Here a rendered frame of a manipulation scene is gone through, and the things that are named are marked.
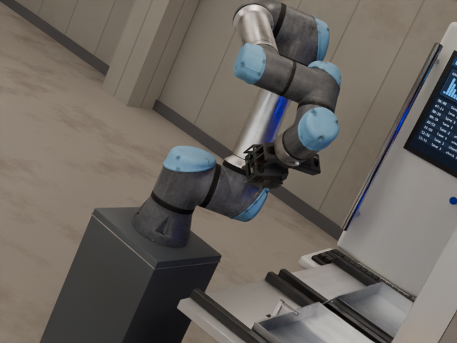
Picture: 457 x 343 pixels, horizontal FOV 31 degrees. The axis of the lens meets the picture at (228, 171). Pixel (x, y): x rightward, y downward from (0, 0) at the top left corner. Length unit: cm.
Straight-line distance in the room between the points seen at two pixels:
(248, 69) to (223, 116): 417
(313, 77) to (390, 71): 348
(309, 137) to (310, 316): 42
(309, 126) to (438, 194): 89
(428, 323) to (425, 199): 109
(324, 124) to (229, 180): 48
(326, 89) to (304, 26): 38
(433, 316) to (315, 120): 46
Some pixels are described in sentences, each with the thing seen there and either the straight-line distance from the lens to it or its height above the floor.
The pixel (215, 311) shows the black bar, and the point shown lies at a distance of 162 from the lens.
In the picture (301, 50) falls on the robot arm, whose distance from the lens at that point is 202.
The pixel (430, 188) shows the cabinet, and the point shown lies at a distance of 243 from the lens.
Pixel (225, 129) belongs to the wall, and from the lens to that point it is 578.
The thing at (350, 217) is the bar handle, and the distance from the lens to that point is 245.
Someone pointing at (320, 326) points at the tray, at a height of 88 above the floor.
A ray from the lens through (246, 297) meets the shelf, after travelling 177.
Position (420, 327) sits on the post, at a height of 112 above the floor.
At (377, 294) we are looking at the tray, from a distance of 213.
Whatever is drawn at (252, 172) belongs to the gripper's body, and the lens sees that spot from 178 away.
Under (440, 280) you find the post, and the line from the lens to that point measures 136.
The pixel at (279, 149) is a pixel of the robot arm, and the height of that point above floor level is 119.
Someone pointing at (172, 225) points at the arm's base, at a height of 84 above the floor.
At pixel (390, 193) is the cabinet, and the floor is 103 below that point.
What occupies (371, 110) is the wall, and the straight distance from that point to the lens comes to 517.
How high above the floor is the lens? 160
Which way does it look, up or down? 17 degrees down
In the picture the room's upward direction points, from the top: 25 degrees clockwise
